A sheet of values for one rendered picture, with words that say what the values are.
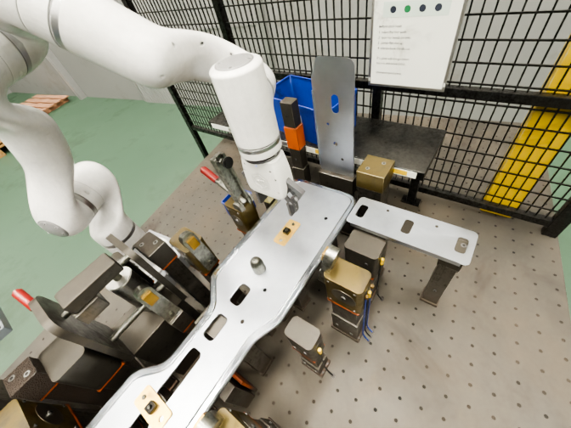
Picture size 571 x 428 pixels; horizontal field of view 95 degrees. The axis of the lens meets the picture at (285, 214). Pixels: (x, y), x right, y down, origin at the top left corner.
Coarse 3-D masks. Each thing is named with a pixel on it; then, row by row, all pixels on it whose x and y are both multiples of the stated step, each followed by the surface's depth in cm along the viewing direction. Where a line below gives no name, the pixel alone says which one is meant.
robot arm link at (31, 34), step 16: (0, 0) 32; (16, 0) 32; (32, 0) 32; (48, 0) 33; (0, 16) 34; (16, 16) 34; (32, 16) 33; (48, 16) 33; (16, 32) 39; (32, 32) 36; (48, 32) 35; (32, 48) 46; (48, 48) 50; (32, 64) 48
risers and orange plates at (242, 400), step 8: (240, 296) 71; (232, 376) 66; (240, 376) 73; (232, 384) 62; (240, 384) 65; (248, 384) 69; (224, 392) 61; (232, 392) 62; (240, 392) 66; (248, 392) 70; (224, 400) 60; (232, 400) 63; (240, 400) 67; (248, 400) 71
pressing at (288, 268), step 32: (320, 192) 79; (256, 224) 75; (320, 224) 71; (288, 256) 67; (320, 256) 65; (224, 288) 64; (256, 288) 63; (288, 288) 61; (256, 320) 58; (224, 352) 55; (128, 384) 54; (160, 384) 53; (192, 384) 52; (224, 384) 51; (96, 416) 51; (128, 416) 50; (192, 416) 48
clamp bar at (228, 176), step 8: (216, 160) 63; (224, 160) 62; (232, 160) 63; (216, 168) 65; (224, 168) 66; (232, 168) 67; (224, 176) 66; (232, 176) 69; (224, 184) 69; (232, 184) 69; (240, 184) 70; (232, 192) 69; (240, 192) 72; (240, 200) 72; (248, 200) 74
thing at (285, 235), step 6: (288, 222) 74; (294, 222) 73; (282, 228) 73; (288, 228) 71; (294, 228) 72; (282, 234) 71; (288, 234) 71; (276, 240) 70; (282, 240) 70; (288, 240) 70
